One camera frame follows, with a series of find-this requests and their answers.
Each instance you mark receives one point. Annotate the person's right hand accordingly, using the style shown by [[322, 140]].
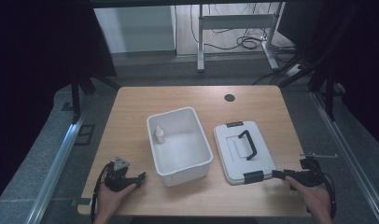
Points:
[[316, 202]]

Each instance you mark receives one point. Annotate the small white dropper bottle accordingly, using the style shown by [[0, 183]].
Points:
[[159, 135]]

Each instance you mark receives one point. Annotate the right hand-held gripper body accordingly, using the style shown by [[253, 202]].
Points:
[[309, 177]]

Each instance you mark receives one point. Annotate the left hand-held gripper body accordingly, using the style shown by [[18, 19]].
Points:
[[116, 180]]

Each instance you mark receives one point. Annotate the black round table grommet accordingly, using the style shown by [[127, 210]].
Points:
[[229, 97]]

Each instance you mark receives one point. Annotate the white power strip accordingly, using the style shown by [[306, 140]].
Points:
[[294, 70]]

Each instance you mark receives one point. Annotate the person's left hand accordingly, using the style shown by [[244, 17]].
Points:
[[109, 200]]

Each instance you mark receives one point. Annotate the white metal desk frame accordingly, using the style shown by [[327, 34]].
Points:
[[237, 22]]

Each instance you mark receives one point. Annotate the aluminium floor rail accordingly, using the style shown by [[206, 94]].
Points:
[[349, 155], [55, 174]]

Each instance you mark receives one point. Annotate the white wall panel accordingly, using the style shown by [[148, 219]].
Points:
[[134, 29]]

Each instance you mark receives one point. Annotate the black metal stand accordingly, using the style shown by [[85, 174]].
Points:
[[75, 99], [329, 93]]

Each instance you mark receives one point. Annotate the dark curtain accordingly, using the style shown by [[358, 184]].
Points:
[[369, 68], [38, 62]]

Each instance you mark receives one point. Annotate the white plastic storage box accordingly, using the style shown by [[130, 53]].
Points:
[[181, 152]]

